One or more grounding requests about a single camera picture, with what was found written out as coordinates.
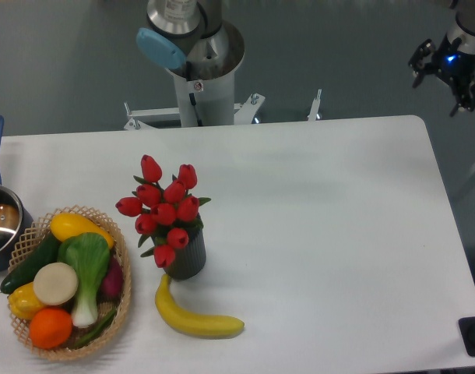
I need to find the red tulip bouquet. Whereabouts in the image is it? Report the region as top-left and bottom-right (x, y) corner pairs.
(115, 154), (211, 270)

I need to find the purple red onion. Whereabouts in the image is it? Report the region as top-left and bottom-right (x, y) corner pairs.
(100, 256), (124, 298)

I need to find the yellow bell pepper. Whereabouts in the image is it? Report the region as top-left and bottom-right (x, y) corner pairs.
(8, 282), (47, 320)

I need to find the green bean pod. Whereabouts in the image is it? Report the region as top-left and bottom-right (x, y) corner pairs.
(72, 309), (118, 349)

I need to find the yellow banana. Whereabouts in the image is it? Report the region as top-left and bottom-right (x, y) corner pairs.
(154, 274), (245, 339)

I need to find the woven wicker basket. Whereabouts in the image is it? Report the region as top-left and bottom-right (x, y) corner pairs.
(9, 206), (132, 362)

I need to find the dark grey ribbed vase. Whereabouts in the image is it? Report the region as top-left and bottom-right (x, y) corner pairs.
(150, 228), (206, 281)

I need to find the yellow squash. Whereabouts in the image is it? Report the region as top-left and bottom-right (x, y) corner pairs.
(50, 213), (114, 249)

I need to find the white metal mounting frame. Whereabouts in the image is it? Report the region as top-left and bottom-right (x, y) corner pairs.
(123, 88), (322, 131)

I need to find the green cucumber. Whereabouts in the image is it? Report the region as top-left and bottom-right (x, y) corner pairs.
(0, 233), (61, 295)

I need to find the silver robot base column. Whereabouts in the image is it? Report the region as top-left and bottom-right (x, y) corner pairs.
(135, 1), (245, 127)

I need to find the green bok choy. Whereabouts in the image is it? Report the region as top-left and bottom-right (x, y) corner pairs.
(58, 232), (110, 328)

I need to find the orange fruit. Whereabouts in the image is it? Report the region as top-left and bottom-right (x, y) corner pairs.
(29, 307), (72, 349)

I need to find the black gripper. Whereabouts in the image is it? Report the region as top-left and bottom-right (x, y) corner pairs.
(408, 37), (475, 117)

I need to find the beige round bun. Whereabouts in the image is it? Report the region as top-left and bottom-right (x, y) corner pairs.
(33, 262), (78, 305)

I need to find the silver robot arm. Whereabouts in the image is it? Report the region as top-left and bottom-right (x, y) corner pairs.
(408, 1), (475, 117)

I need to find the black device at edge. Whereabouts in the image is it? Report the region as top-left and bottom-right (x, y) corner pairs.
(458, 316), (475, 357)

